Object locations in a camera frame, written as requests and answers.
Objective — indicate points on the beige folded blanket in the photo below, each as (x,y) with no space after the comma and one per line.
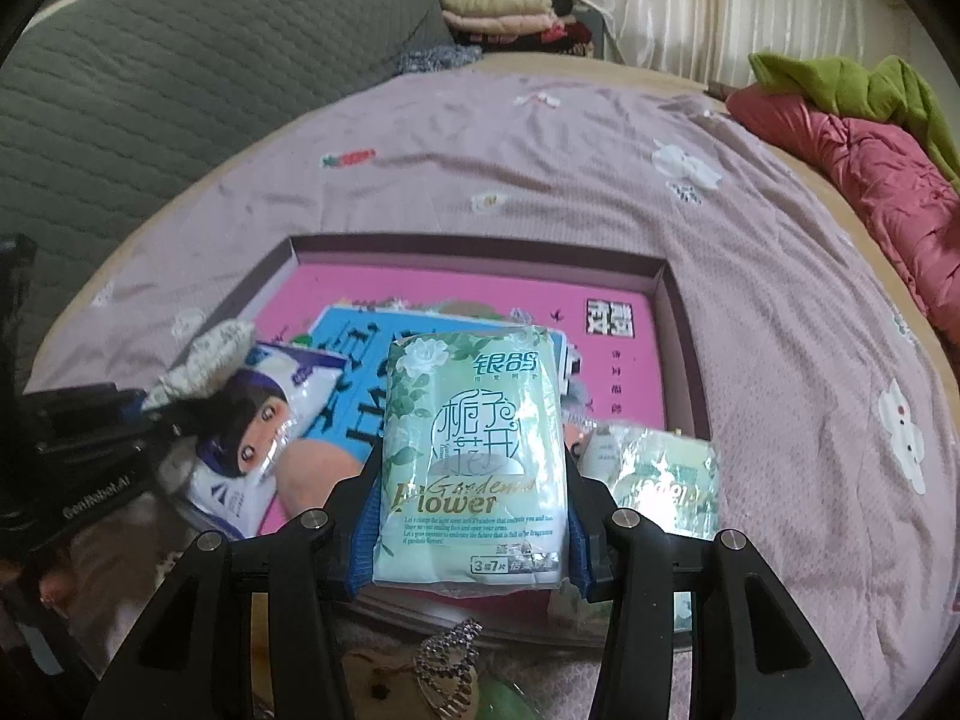
(487,1)

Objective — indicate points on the grey quilted headboard cover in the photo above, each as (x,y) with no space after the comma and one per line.
(150,90)

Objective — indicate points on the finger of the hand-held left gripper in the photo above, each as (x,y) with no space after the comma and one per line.
(82,412)

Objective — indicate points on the blue book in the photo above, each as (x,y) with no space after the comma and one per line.
(352,360)

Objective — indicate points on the pink quilt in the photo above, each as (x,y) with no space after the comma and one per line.
(885,165)

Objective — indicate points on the pink book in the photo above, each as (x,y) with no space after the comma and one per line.
(622,360)

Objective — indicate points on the blue patterned cloth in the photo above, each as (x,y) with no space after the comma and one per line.
(439,58)

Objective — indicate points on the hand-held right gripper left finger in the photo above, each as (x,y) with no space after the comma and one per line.
(364,540)

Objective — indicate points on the person's left hand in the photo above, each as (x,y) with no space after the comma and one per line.
(58,577)

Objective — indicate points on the shallow mauve cardboard box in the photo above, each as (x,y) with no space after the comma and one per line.
(679,330)

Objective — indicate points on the green floral tissue packet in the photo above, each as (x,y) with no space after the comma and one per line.
(660,480)
(472,465)

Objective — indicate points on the pink folded cloth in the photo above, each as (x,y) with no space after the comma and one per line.
(495,24)

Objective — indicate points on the purple cartoon tissue packet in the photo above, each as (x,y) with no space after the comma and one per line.
(240,427)

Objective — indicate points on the mint green soft pad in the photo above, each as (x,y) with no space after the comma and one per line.
(517,701)

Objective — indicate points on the silver tiara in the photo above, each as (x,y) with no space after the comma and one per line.
(457,652)

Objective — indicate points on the green cloth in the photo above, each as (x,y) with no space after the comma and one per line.
(847,86)

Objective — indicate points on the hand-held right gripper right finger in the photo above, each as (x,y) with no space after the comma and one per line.
(585,562)

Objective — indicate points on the grey chair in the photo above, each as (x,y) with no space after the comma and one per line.
(596,30)

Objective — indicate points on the white curtain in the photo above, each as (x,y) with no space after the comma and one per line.
(712,0)

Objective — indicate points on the dark red cloth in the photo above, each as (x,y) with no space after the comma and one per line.
(570,34)

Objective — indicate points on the white lace cloth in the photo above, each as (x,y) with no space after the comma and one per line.
(202,360)

